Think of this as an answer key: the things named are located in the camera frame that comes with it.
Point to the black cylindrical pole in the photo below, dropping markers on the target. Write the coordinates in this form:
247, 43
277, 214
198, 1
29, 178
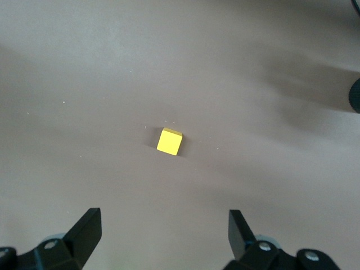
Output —
355, 95

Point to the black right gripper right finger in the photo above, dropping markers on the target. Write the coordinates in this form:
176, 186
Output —
239, 239

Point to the yellow cube block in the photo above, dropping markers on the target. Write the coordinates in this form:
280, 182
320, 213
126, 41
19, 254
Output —
168, 142

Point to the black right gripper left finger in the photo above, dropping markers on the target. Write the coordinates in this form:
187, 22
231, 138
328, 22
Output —
81, 239

